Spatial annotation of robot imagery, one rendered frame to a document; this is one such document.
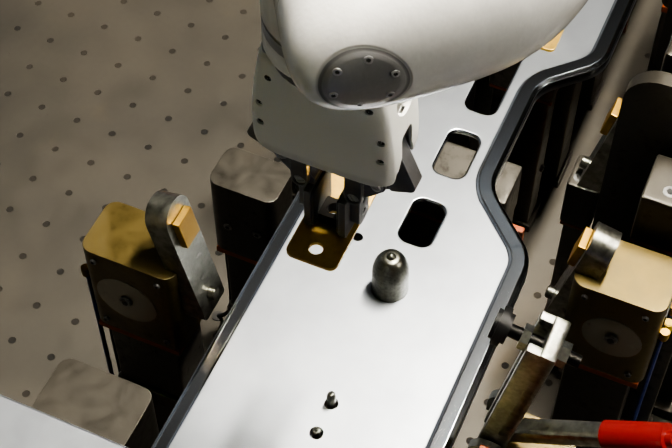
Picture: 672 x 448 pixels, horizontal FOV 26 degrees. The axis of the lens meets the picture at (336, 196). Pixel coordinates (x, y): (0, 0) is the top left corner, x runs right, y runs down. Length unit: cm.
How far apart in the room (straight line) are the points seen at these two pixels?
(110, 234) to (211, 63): 62
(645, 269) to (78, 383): 49
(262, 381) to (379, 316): 12
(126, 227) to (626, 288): 43
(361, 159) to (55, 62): 101
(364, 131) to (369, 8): 18
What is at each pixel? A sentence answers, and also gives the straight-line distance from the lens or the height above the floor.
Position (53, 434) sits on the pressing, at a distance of 123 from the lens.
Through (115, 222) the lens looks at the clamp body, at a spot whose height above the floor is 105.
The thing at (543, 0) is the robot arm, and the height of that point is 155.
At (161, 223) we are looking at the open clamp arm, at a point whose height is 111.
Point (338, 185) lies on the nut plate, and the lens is 103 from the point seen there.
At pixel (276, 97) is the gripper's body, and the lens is 90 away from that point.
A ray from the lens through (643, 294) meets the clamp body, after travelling 122.
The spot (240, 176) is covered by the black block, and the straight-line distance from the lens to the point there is 137.
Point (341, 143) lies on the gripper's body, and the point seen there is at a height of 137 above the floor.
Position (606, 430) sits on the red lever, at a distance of 108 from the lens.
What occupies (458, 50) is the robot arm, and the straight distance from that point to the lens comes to 73.
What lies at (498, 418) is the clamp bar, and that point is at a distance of 109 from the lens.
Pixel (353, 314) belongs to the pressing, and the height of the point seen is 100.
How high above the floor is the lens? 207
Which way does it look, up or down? 53 degrees down
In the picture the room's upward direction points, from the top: straight up
